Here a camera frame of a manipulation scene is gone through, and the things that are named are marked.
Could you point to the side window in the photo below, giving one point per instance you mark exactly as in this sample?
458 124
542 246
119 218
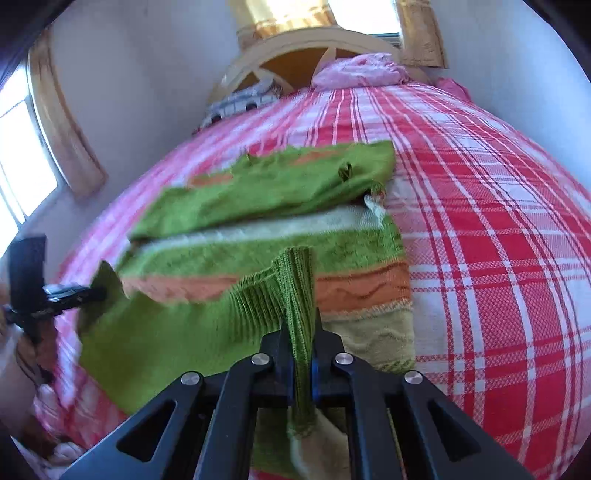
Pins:
28 174

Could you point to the yellow curtain panel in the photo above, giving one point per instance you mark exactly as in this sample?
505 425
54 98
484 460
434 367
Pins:
422 42
260 19

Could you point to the pink pillow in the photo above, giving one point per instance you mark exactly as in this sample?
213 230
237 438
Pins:
366 70

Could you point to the green striped knit sweater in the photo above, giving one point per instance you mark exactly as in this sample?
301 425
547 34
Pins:
291 240

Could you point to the red white plaid bedspread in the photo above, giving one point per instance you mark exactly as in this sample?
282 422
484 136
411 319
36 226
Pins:
496 236

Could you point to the yellow curtain left panel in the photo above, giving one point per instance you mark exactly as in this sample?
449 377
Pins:
260 19

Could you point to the left hand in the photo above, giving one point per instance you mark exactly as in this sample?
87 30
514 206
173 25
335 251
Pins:
36 359

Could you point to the yellow curtain right panel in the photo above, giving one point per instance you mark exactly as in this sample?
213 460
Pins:
422 42

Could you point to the tan side curtain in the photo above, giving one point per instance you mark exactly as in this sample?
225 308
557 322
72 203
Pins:
68 146

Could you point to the cream wooden headboard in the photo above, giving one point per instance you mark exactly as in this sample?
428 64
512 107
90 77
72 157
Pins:
293 58

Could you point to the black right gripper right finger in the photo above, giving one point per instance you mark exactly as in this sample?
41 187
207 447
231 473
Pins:
401 426

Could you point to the bright window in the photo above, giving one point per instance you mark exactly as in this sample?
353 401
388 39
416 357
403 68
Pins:
373 17

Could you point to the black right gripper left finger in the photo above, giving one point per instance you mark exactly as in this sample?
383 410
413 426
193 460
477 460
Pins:
198 427

